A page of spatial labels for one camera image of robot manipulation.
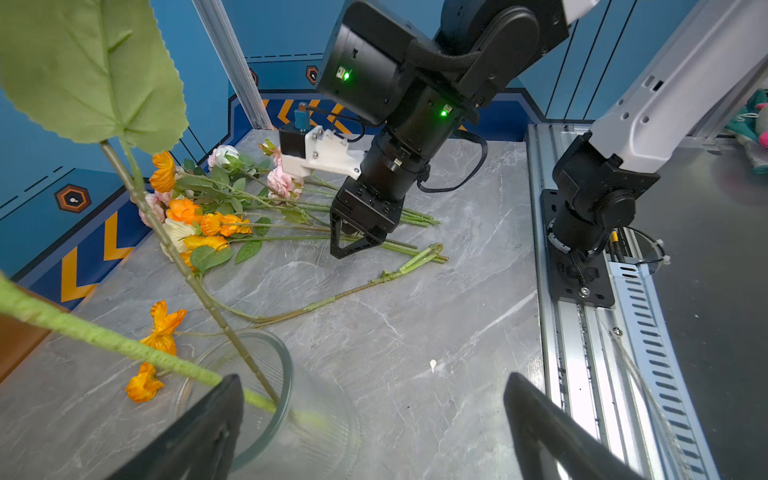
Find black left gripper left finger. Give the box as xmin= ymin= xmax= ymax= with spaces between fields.
xmin=110 ymin=374 xmax=244 ymax=479

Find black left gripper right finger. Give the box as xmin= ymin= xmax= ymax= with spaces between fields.
xmin=503 ymin=372 xmax=640 ymax=479

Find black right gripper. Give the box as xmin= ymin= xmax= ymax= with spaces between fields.
xmin=330 ymin=177 xmax=404 ymax=259

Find orange poppy flower stem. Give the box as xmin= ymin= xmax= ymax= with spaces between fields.
xmin=125 ymin=243 xmax=443 ymax=403

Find clear ribbed glass vase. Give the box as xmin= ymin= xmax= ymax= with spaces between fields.
xmin=175 ymin=328 xmax=364 ymax=480

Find white ranunculus flower stem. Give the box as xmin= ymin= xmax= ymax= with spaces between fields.
xmin=1 ymin=1 xmax=290 ymax=418

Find pink rose flower stem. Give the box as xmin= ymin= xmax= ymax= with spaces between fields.
xmin=206 ymin=139 xmax=442 ymax=229

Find small orange flower stem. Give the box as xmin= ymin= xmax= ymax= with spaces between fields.
xmin=137 ymin=149 xmax=448 ymax=268

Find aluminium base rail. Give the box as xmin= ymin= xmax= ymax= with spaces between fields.
xmin=525 ymin=124 xmax=719 ymax=479

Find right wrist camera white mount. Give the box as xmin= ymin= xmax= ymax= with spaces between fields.
xmin=279 ymin=103 xmax=364 ymax=180

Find aluminium corner post right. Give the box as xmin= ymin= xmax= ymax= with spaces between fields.
xmin=192 ymin=0 xmax=274 ymax=130

